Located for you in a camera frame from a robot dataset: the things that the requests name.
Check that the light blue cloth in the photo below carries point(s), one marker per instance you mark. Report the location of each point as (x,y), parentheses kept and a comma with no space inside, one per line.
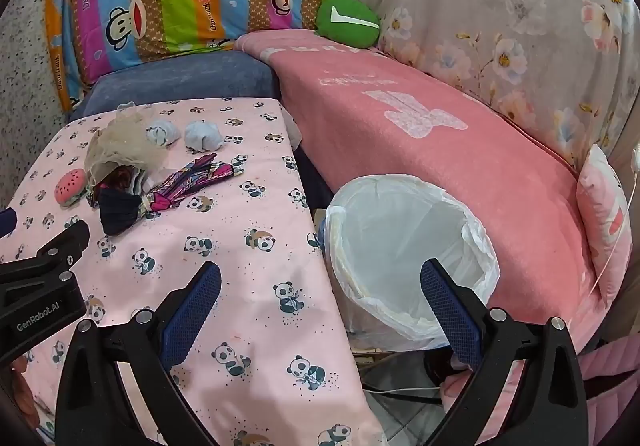
(162,134)
(202,136)

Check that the pink pillow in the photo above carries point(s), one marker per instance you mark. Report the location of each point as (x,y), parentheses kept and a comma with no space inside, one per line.
(600,206)

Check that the beige mesh net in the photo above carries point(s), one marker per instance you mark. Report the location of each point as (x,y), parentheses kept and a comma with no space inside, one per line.
(120,141)

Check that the blue-grey cushion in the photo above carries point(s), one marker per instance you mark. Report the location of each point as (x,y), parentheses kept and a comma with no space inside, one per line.
(175,79)

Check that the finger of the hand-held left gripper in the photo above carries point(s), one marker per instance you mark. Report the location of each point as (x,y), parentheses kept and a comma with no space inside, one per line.
(60,246)

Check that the pink blanket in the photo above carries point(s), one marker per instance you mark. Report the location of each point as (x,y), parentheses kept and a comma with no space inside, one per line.
(425,151)

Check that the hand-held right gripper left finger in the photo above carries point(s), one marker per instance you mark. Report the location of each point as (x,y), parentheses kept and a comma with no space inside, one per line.
(194,308)

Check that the grey floral sheet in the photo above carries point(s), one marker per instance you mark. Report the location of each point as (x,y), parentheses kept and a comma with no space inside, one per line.
(500,1)

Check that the bin with white plastic bag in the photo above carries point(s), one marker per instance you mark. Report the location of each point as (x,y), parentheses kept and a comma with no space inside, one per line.
(400,236)

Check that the green round check-mark cushion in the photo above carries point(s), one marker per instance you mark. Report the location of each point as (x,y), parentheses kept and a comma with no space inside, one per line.
(345,26)

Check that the colourful striped cloth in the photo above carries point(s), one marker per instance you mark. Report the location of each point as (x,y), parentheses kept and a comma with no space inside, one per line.
(190,176)

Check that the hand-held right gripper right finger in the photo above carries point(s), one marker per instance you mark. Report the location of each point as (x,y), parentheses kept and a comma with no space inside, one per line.
(450,316)

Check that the watermelon slice toy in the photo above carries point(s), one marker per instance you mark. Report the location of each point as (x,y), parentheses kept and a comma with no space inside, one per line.
(70,188)

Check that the dark navy cloth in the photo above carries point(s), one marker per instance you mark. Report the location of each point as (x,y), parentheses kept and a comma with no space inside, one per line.
(117,213)

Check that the pink panda printed cloth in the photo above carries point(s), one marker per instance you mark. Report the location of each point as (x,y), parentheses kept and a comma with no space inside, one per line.
(250,206)

